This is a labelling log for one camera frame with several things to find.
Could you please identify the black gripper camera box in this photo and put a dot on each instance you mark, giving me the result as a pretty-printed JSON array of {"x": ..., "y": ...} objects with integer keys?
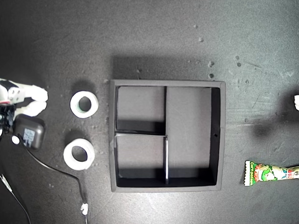
[{"x": 30, "y": 130}]

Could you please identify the white tape roll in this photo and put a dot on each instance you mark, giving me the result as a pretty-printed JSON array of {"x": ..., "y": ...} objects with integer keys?
[
  {"x": 73, "y": 106},
  {"x": 67, "y": 158}
]

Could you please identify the green printed snack bar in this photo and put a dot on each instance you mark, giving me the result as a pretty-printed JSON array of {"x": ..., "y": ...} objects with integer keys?
[{"x": 264, "y": 173}]

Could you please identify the black tray with wells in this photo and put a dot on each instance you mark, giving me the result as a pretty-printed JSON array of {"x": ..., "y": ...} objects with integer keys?
[{"x": 187, "y": 128}]

